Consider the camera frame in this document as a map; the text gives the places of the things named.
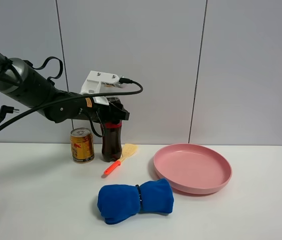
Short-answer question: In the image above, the black elastic band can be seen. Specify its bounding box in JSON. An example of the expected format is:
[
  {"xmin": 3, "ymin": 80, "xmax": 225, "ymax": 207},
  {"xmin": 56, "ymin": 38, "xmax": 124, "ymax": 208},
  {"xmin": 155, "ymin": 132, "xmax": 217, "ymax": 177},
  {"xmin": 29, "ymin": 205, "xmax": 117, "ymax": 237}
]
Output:
[{"xmin": 135, "ymin": 184, "xmax": 143, "ymax": 210}]

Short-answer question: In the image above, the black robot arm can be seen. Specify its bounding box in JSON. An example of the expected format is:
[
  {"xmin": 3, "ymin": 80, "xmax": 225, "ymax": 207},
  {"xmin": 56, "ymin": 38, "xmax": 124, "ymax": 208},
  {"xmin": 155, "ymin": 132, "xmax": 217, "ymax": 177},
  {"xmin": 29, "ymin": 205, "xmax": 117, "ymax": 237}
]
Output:
[{"xmin": 0, "ymin": 53, "xmax": 131, "ymax": 124}]

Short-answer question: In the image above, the yellow spatula orange handle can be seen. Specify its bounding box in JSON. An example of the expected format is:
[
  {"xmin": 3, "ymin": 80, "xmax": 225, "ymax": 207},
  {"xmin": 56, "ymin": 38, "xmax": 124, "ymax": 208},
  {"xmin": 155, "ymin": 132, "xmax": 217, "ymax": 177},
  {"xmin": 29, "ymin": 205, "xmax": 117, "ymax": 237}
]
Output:
[{"xmin": 103, "ymin": 143, "xmax": 138, "ymax": 176}]

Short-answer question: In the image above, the gold energy drink can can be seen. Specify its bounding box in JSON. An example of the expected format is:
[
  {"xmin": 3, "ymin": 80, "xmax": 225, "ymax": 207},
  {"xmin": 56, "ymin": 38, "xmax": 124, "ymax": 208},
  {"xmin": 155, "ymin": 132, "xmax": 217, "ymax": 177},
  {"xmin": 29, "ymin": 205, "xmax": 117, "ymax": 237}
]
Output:
[{"xmin": 70, "ymin": 127, "xmax": 94, "ymax": 164}]

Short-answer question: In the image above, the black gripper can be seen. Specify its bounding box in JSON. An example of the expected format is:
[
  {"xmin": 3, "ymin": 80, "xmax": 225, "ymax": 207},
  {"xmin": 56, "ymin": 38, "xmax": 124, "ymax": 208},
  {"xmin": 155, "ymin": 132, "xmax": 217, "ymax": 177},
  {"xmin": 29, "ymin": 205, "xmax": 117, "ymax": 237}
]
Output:
[{"xmin": 77, "ymin": 98, "xmax": 130, "ymax": 123}]

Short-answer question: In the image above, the cola bottle yellow cap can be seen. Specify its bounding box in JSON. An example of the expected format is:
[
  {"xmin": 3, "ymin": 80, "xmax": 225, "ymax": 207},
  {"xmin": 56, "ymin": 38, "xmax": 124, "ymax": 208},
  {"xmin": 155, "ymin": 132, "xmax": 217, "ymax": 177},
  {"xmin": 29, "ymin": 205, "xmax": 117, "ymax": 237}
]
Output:
[{"xmin": 99, "ymin": 96, "xmax": 125, "ymax": 163}]

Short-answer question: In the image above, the black camera cable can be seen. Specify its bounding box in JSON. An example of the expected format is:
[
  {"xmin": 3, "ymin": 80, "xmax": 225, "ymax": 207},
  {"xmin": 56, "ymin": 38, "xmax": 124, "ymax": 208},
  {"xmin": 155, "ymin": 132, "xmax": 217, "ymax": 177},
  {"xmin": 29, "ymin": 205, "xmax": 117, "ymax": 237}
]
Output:
[{"xmin": 0, "ymin": 77, "xmax": 143, "ymax": 147}]

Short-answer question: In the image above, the pink round plate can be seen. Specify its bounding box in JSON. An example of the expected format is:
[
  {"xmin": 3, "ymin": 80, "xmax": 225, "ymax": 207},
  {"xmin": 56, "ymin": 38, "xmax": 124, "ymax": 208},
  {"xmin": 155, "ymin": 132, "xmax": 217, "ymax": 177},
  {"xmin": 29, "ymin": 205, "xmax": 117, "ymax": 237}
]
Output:
[{"xmin": 153, "ymin": 143, "xmax": 232, "ymax": 195}]

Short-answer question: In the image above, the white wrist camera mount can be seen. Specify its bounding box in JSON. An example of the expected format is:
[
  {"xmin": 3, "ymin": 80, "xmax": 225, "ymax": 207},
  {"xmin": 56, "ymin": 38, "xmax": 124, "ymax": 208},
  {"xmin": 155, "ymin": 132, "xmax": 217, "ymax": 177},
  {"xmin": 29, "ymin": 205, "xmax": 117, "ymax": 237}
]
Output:
[{"xmin": 80, "ymin": 71, "xmax": 126, "ymax": 94}]

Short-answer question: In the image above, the rolled blue towel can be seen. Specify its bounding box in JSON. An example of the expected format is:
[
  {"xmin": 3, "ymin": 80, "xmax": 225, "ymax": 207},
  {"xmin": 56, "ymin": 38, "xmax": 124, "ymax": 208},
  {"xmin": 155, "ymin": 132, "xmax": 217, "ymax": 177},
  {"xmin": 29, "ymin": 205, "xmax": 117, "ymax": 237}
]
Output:
[{"xmin": 97, "ymin": 178, "xmax": 174, "ymax": 225}]

